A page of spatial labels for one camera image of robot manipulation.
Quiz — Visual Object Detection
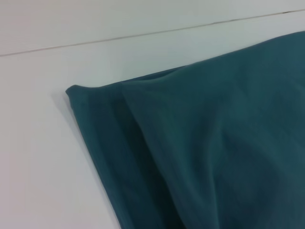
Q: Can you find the blue shirt with FREE print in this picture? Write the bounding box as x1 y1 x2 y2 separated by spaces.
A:
65 31 305 229

